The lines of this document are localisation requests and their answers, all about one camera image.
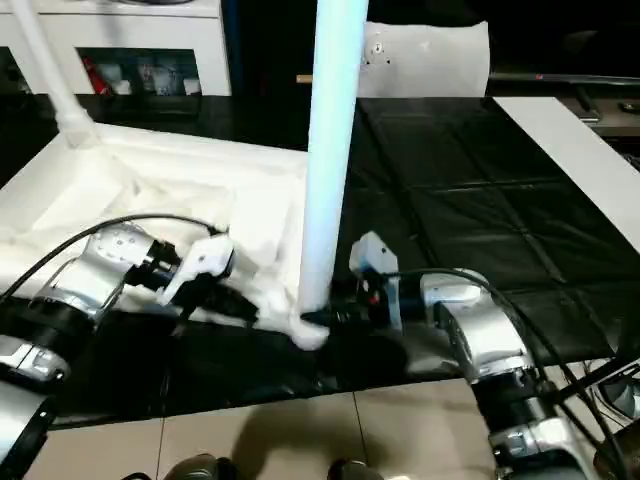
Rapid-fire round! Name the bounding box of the white plastic table top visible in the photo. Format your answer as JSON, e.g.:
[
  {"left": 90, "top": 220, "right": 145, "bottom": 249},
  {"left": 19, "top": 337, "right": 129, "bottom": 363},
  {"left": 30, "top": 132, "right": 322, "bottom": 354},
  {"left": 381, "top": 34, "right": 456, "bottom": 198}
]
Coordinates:
[{"left": 0, "top": 120, "right": 333, "bottom": 353}]

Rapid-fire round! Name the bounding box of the white plastic table leg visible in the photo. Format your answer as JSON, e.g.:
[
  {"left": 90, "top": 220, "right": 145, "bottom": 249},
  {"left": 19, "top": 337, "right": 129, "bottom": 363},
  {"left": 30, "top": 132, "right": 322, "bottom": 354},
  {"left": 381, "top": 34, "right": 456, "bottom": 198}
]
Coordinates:
[
  {"left": 8, "top": 0, "right": 99, "bottom": 149},
  {"left": 297, "top": 0, "right": 370, "bottom": 323}
]

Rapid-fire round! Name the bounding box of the black work mat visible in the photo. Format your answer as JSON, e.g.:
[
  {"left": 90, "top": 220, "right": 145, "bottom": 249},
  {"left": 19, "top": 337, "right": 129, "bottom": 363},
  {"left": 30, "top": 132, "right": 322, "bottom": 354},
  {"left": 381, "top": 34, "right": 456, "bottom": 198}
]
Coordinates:
[{"left": 0, "top": 88, "right": 640, "bottom": 431}]

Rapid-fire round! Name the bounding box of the black stand leg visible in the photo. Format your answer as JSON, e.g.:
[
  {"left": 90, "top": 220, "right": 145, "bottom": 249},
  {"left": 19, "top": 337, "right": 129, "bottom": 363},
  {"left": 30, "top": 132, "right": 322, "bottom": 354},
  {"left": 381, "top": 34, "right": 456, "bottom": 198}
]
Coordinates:
[{"left": 555, "top": 352, "right": 640, "bottom": 406}]

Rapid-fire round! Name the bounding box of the white flat board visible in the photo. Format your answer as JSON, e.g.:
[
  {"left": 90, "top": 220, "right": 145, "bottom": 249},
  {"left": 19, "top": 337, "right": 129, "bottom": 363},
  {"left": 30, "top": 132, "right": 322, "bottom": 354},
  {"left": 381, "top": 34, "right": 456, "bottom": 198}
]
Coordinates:
[{"left": 493, "top": 96, "right": 640, "bottom": 253}]

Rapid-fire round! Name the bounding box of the white plastic bag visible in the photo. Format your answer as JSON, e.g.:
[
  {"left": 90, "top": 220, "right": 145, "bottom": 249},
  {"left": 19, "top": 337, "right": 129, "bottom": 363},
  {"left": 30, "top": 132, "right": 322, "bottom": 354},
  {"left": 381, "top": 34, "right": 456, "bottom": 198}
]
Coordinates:
[{"left": 358, "top": 21, "right": 492, "bottom": 100}]

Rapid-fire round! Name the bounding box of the white cabinet with glass doors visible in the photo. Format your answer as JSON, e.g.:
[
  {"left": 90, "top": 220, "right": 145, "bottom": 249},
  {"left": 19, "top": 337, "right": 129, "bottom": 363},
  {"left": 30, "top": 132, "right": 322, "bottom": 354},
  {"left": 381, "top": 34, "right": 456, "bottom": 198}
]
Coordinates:
[{"left": 0, "top": 0, "right": 234, "bottom": 99}]

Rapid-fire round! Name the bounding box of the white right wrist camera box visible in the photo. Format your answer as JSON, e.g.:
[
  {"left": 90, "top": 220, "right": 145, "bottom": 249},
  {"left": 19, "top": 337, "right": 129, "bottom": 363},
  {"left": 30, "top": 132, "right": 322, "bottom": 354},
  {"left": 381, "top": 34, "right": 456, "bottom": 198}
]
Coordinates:
[{"left": 348, "top": 231, "right": 401, "bottom": 288}]

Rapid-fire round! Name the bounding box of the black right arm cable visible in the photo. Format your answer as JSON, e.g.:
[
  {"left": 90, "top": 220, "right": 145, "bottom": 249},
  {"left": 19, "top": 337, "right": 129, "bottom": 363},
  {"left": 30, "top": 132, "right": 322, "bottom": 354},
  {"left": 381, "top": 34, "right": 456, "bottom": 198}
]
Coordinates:
[{"left": 380, "top": 266, "right": 611, "bottom": 480}]

